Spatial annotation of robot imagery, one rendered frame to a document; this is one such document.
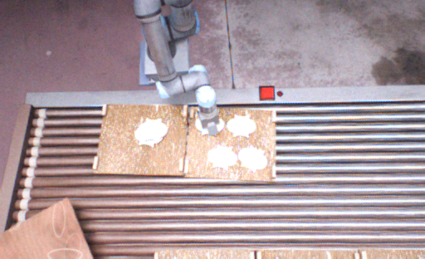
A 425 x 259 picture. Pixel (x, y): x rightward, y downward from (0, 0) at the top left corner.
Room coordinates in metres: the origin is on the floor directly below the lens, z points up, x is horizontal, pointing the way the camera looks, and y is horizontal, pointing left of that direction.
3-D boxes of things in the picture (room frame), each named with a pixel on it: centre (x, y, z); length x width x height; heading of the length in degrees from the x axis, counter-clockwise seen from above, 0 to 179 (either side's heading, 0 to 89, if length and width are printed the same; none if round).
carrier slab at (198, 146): (0.60, -0.07, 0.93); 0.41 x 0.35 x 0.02; 81
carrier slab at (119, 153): (0.66, 0.35, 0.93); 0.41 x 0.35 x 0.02; 83
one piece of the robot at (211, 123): (0.67, 0.02, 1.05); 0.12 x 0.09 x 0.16; 12
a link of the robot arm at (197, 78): (0.79, 0.06, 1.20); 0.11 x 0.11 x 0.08; 10
